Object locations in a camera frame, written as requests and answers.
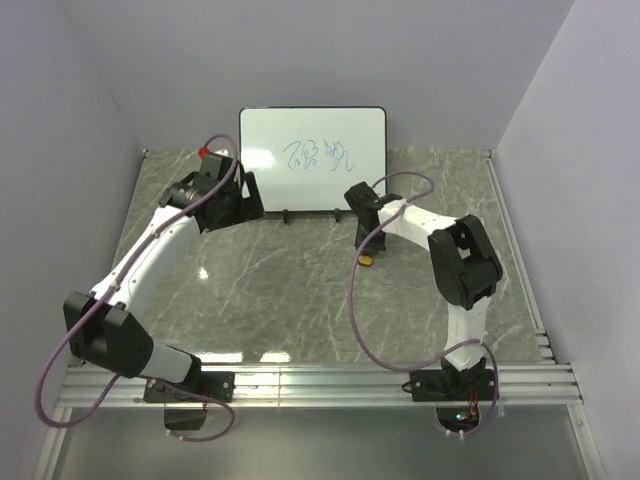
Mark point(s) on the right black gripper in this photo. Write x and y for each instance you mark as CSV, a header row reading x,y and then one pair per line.
x,y
374,248

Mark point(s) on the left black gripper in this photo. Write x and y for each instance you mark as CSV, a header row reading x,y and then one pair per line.
x,y
248,208

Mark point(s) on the white rectangular whiteboard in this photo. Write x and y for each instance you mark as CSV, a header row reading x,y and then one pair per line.
x,y
305,158

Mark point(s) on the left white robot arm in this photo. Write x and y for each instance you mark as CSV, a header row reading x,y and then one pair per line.
x,y
105,323

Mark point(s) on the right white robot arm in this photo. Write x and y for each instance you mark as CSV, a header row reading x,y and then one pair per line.
x,y
467,272

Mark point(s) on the black whiteboard stand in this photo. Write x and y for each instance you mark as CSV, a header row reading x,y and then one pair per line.
x,y
288,216

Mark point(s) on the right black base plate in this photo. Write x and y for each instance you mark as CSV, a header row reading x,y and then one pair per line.
x,y
447,384

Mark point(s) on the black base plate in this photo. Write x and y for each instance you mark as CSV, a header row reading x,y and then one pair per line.
x,y
447,384
218,385

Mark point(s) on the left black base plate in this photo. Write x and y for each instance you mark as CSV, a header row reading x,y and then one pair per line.
x,y
218,385

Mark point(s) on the aluminium right side rail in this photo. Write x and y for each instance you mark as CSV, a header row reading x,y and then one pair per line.
x,y
541,336

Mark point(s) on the aluminium rail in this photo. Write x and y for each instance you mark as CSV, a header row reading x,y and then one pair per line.
x,y
332,422
541,336

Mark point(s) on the aluminium front rail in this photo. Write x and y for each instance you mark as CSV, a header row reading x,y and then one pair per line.
x,y
332,422

